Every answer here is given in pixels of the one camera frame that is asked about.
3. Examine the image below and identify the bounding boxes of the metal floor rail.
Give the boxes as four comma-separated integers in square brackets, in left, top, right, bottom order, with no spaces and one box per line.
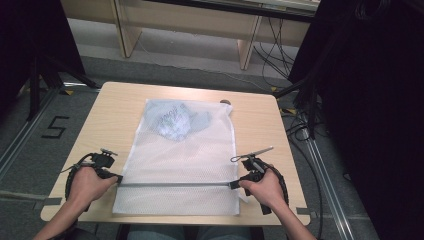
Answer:
[0,87,61,183]
[301,128,356,240]

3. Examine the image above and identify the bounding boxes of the black floor cables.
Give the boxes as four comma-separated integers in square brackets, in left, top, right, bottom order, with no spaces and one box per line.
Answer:
[280,108,326,240]

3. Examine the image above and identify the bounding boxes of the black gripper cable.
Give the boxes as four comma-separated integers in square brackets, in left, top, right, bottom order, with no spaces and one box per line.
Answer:
[264,163,290,206]
[59,152,98,201]

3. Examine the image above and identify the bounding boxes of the black curtain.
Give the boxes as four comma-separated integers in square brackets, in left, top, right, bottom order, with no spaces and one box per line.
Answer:
[0,0,87,114]
[287,0,424,240]

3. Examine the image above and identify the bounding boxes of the person's right hand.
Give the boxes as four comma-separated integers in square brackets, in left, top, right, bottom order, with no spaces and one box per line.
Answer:
[238,164,290,212]

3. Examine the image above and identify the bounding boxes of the small wooden table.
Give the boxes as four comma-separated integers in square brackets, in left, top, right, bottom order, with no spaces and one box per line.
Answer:
[39,81,311,227]

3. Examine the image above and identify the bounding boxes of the black tripod stand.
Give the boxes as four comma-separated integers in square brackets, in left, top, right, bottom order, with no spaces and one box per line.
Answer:
[273,74,324,140]
[27,54,101,122]

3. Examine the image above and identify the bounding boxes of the black hanging cables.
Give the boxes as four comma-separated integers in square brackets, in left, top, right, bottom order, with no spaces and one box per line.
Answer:
[252,16,296,88]

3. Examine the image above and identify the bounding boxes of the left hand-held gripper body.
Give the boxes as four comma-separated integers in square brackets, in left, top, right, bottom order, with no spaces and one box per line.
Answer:
[89,148,119,181]

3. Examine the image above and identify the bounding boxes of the light wooden desk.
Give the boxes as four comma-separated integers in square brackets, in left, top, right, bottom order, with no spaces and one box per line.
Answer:
[60,0,322,71]

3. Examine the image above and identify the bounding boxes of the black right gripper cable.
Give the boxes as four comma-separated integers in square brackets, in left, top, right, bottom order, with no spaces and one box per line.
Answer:
[264,163,290,206]

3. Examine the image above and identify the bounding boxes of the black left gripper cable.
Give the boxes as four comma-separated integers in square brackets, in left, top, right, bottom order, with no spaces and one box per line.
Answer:
[59,152,98,201]

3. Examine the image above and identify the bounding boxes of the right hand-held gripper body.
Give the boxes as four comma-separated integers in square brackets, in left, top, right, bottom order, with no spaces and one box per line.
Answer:
[230,145,275,216]

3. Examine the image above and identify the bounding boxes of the person's left hand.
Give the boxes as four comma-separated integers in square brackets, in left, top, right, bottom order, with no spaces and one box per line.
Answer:
[67,165,120,210]

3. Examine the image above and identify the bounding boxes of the person's legs in jeans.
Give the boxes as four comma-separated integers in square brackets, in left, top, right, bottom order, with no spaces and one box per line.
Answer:
[125,224,253,240]

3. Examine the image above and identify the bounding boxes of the grey and white garment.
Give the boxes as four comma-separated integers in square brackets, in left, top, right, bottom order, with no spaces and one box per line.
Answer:
[146,99,214,143]

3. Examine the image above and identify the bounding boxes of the white mesh laundry bag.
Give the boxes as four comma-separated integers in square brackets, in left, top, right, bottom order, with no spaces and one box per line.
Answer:
[112,98,250,217]

